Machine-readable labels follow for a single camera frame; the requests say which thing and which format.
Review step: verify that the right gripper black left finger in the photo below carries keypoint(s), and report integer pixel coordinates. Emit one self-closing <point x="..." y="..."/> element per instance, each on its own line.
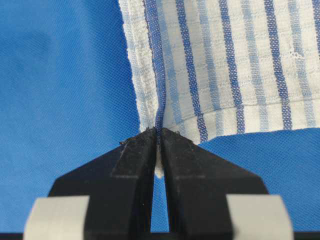
<point x="120" y="185"/>

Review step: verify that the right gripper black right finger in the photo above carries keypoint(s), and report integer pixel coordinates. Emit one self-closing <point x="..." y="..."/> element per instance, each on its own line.
<point x="197" y="184"/>

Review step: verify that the blue striped white towel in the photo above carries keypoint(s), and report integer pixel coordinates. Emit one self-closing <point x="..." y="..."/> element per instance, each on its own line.
<point x="211" y="68"/>

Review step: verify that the blue table cloth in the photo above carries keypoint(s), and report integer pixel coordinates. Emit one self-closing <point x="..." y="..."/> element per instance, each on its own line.
<point x="67" y="96"/>

